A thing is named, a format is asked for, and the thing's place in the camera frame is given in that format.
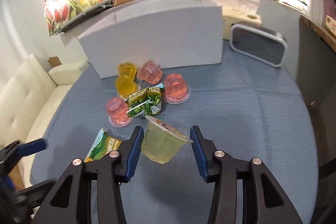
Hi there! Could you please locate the pink box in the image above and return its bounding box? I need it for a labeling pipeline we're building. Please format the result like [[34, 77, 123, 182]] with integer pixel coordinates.
[[321, 0, 336, 36]]

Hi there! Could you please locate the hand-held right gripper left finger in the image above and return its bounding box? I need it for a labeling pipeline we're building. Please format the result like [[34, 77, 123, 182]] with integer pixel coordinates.
[[30, 126, 145, 224]]

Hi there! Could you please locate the pale green jelly cup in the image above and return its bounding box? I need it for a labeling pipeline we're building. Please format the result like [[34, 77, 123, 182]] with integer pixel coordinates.
[[141, 116, 193, 165]]

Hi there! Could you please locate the cream leather sofa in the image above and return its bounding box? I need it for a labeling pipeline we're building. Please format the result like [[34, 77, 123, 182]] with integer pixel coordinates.
[[0, 53, 90, 189]]

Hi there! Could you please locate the grey cardboard box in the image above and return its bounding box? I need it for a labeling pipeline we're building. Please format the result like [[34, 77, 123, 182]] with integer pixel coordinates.
[[77, 0, 224, 79]]

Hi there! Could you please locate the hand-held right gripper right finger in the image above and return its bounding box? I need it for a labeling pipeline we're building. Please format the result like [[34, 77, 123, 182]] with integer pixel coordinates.
[[189, 126, 305, 224]]

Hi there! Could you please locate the cream plastic appliance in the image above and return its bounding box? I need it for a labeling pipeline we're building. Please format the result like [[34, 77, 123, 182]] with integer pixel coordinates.
[[222, 7, 263, 40]]

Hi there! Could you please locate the green snack packet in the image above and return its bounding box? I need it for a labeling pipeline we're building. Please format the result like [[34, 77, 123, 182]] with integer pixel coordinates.
[[126, 85, 164, 118], [84, 128, 123, 163]]

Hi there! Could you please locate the pink jelly cup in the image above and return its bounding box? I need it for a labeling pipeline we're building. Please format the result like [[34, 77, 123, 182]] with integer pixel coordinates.
[[137, 59, 163, 84], [105, 97, 134, 127], [163, 73, 191, 104]]

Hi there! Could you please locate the dark grey cabinet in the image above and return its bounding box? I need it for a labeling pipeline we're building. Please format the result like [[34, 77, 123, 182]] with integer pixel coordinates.
[[296, 14, 336, 188]]

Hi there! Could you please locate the blue table cloth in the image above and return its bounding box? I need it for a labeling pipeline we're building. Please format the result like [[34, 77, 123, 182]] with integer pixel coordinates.
[[29, 38, 320, 224]]

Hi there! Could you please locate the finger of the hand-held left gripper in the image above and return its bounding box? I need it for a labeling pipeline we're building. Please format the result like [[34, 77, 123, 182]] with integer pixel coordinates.
[[4, 138, 48, 159]]

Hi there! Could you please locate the yellow jelly cup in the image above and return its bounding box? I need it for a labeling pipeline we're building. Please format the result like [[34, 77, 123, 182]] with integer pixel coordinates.
[[115, 75, 139, 98], [118, 62, 138, 80]]

